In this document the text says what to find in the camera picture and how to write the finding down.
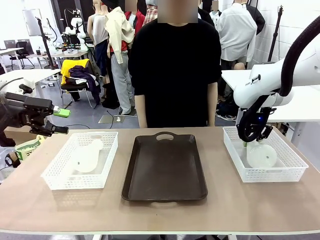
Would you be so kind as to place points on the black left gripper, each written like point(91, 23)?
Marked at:
point(26, 117)

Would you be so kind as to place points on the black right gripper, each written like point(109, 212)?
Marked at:
point(263, 120)

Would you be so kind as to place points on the translucent white conical flask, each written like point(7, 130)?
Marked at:
point(87, 157)
point(261, 156)

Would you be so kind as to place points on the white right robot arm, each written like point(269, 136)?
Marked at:
point(270, 80)

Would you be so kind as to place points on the person left forearm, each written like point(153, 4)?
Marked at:
point(212, 105)

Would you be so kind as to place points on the person right forearm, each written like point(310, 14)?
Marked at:
point(141, 112)

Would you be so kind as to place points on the green and white bag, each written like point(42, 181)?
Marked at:
point(28, 150)

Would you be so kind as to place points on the brown cardboard box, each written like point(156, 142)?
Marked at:
point(17, 133)

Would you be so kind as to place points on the white perforated plastic basket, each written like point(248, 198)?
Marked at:
point(80, 180)
point(290, 160)

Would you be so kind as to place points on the grey mannequin floor plate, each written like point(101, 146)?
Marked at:
point(111, 118)

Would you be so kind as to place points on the dark purple garment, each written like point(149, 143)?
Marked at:
point(85, 75)

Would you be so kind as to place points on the white background desk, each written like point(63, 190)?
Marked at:
point(30, 76)

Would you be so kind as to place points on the yellow garment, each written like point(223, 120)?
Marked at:
point(66, 67)

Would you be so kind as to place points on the black tape roll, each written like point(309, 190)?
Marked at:
point(12, 160)

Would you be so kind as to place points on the black office chair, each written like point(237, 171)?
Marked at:
point(22, 53)

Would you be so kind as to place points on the dark brown serving tray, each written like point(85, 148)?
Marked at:
point(165, 170)

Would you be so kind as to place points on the mannequin with white tank top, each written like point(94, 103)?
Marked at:
point(98, 32)

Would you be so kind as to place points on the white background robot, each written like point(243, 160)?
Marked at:
point(75, 25)

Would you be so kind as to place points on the person torso black shirt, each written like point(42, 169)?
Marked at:
point(175, 75)

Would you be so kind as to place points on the tall black tripod stand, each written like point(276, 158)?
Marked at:
point(275, 37)

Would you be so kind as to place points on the mannequin with white shirt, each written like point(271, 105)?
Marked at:
point(237, 32)

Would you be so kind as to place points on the black hanging jacket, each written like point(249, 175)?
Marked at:
point(258, 20)

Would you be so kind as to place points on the red jacket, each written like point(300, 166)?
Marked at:
point(138, 22)

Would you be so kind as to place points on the plaid shirt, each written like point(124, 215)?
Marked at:
point(150, 15)

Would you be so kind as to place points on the metal frame chair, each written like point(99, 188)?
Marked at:
point(75, 90)

